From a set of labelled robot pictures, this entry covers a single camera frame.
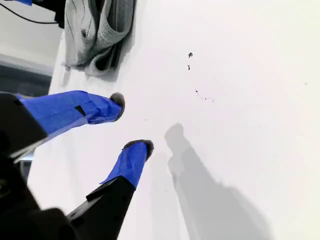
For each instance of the grey striped square towel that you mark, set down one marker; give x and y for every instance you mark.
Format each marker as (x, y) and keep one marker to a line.
(80, 37)

